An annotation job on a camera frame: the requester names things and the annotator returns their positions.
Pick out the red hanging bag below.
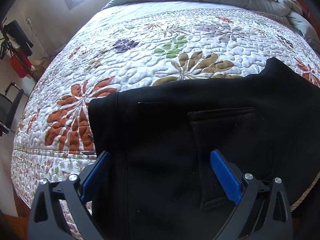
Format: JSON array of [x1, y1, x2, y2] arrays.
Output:
[[9, 50, 31, 78]]

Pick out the black pants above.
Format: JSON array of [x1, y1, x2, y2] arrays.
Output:
[[88, 58, 319, 239]]

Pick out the black hanging garment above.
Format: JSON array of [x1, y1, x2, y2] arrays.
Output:
[[4, 20, 34, 56]]

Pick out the black office chair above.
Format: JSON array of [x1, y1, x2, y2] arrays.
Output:
[[0, 81, 29, 137]]

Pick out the floral quilted bedspread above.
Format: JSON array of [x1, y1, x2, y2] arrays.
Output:
[[11, 0, 320, 240]]

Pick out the wooden coat rack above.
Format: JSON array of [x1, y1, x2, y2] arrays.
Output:
[[1, 18, 39, 82]]

